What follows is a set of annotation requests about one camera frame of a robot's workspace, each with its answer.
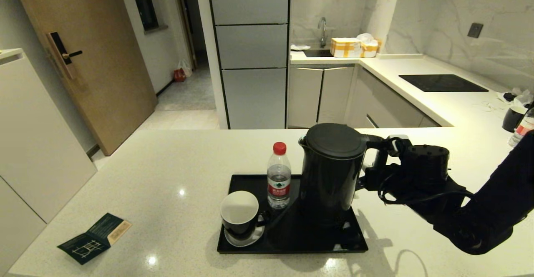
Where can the chrome sink faucet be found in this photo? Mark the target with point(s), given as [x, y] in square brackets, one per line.
[322, 38]

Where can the white crumpled plastic bag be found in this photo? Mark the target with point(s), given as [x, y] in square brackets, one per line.
[366, 37]

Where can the black gold door lock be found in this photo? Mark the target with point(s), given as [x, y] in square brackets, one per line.
[62, 54]

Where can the grey drawer cabinet front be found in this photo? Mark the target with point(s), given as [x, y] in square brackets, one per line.
[388, 105]

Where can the crumpled white tissue pile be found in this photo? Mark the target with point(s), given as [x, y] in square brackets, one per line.
[520, 98]

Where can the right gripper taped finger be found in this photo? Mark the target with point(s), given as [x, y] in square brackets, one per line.
[373, 179]
[398, 143]

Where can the dark green folded leaflet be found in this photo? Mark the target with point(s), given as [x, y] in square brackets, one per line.
[91, 243]

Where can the large yellow taped cardboard box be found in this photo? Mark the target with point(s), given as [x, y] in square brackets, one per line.
[345, 48]

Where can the small yellow taped cardboard box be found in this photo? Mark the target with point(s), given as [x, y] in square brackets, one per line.
[370, 50]

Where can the tall grey cabinet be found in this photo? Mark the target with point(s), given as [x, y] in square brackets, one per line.
[250, 47]

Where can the water bottle with red cap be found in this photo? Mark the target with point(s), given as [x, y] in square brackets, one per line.
[278, 185]

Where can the dark kitchen sink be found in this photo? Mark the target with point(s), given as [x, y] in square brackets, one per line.
[317, 53]

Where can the red bag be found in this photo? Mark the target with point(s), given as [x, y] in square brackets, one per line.
[179, 75]

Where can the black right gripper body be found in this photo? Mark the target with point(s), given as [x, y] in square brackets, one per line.
[421, 168]

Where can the white round saucer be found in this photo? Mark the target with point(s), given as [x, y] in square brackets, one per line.
[240, 242]

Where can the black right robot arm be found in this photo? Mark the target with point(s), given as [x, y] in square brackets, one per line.
[492, 210]

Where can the black mug white rim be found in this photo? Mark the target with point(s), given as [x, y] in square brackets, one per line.
[513, 119]

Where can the grey lower cabinet door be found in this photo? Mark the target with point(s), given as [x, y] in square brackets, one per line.
[333, 94]
[303, 96]

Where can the dark wall socket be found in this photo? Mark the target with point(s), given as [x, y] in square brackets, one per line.
[475, 30]

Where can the white plastic shopping bag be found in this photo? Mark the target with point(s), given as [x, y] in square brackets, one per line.
[186, 67]

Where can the dark narrow window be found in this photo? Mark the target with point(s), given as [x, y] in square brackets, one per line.
[144, 1]

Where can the black cup white inside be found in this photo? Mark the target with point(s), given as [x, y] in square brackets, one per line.
[241, 226]

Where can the small white dish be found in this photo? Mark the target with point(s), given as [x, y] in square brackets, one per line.
[299, 47]

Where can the brown wooden door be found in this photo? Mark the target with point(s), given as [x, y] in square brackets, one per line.
[104, 60]

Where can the black induction cooktop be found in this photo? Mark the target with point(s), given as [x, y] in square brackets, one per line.
[443, 83]

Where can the white side cabinet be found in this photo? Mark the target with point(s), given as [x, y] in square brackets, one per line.
[33, 143]

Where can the clear bottle with red label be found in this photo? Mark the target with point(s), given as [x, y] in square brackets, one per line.
[521, 133]

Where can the black electric kettle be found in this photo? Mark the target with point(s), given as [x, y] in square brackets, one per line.
[329, 177]

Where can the black rectangular tray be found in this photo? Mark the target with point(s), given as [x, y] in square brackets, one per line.
[288, 243]

